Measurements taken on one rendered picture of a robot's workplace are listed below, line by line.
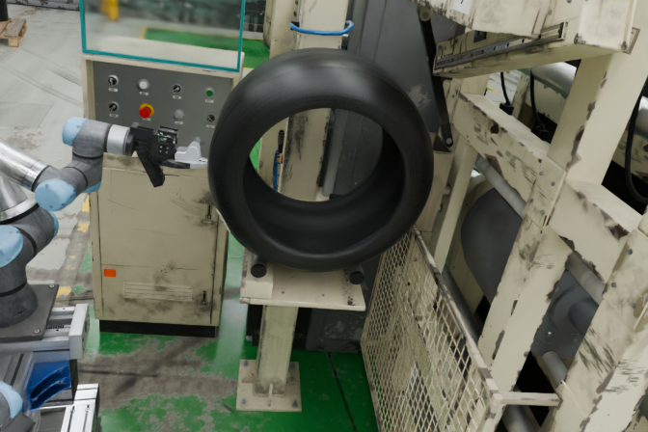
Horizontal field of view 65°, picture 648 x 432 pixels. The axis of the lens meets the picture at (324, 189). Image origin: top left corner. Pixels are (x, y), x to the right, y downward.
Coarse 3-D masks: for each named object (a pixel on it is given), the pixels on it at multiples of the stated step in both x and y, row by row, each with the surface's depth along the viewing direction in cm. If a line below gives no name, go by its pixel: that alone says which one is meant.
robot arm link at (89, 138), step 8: (72, 120) 126; (80, 120) 127; (88, 120) 128; (64, 128) 125; (72, 128) 125; (80, 128) 126; (88, 128) 126; (96, 128) 127; (104, 128) 127; (64, 136) 126; (72, 136) 126; (80, 136) 126; (88, 136) 126; (96, 136) 127; (104, 136) 127; (72, 144) 127; (80, 144) 127; (88, 144) 127; (96, 144) 127; (104, 144) 127; (80, 152) 128; (88, 152) 128; (96, 152) 130
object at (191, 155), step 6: (192, 150) 132; (180, 156) 132; (186, 156) 132; (192, 156) 133; (198, 156) 133; (186, 162) 132; (192, 162) 133; (198, 162) 133; (204, 162) 135; (192, 168) 133
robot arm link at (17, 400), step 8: (0, 384) 87; (8, 384) 88; (0, 392) 86; (8, 392) 86; (16, 392) 87; (0, 400) 85; (8, 400) 85; (16, 400) 87; (0, 408) 84; (8, 408) 85; (16, 408) 87; (0, 416) 84; (8, 416) 85; (0, 424) 83
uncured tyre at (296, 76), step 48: (240, 96) 122; (288, 96) 117; (336, 96) 118; (384, 96) 121; (240, 144) 121; (384, 144) 156; (240, 192) 126; (384, 192) 160; (240, 240) 136; (288, 240) 155; (336, 240) 157; (384, 240) 137
